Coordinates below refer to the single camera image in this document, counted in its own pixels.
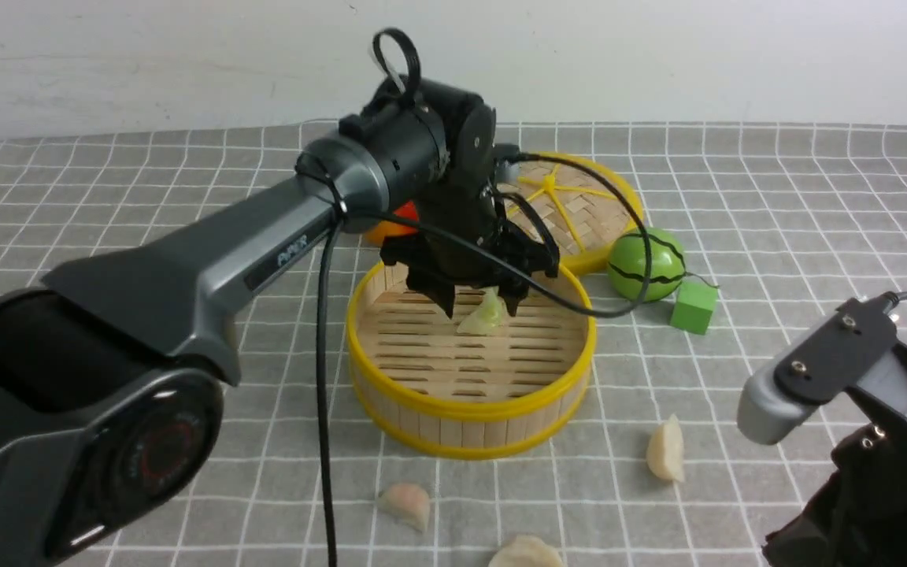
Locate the woven bamboo steamer lid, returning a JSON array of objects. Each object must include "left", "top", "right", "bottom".
[{"left": 498, "top": 152, "right": 645, "bottom": 276}]

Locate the green toy dumpling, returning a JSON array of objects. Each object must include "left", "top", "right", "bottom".
[{"left": 456, "top": 287, "right": 509, "bottom": 336}]

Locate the white toy dumpling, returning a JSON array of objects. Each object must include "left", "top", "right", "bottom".
[{"left": 646, "top": 415, "right": 685, "bottom": 482}]

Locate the pink toy dumpling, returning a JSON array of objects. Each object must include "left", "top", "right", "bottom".
[{"left": 376, "top": 482, "right": 432, "bottom": 532}]

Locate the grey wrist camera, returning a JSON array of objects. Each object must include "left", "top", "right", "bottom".
[
  {"left": 735, "top": 295, "right": 897, "bottom": 446},
  {"left": 492, "top": 143, "right": 521, "bottom": 184}
]

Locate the cream toy dumpling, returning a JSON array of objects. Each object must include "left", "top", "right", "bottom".
[{"left": 488, "top": 535, "right": 565, "bottom": 567}]

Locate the green wooden cube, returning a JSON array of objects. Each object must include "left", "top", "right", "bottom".
[{"left": 669, "top": 280, "right": 719, "bottom": 336}]

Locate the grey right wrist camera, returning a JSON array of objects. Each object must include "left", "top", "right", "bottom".
[{"left": 735, "top": 295, "right": 897, "bottom": 446}]

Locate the orange toy pear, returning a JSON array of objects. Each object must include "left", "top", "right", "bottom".
[{"left": 364, "top": 202, "right": 419, "bottom": 247}]

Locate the grey checkered tablecloth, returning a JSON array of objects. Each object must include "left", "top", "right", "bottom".
[{"left": 0, "top": 120, "right": 907, "bottom": 567}]

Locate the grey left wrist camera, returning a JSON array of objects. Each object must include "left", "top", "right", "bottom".
[{"left": 492, "top": 143, "right": 521, "bottom": 184}]

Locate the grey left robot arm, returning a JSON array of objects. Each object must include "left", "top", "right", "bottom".
[{"left": 0, "top": 76, "right": 559, "bottom": 566}]

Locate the green toy watermelon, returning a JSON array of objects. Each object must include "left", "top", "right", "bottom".
[{"left": 607, "top": 228, "right": 687, "bottom": 302}]

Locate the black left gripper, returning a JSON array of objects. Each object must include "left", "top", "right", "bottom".
[{"left": 380, "top": 173, "right": 561, "bottom": 319}]

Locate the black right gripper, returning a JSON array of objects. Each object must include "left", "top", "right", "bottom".
[{"left": 762, "top": 343, "right": 907, "bottom": 566}]

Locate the bamboo steamer tray yellow rim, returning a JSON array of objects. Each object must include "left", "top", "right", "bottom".
[{"left": 346, "top": 263, "right": 598, "bottom": 460}]

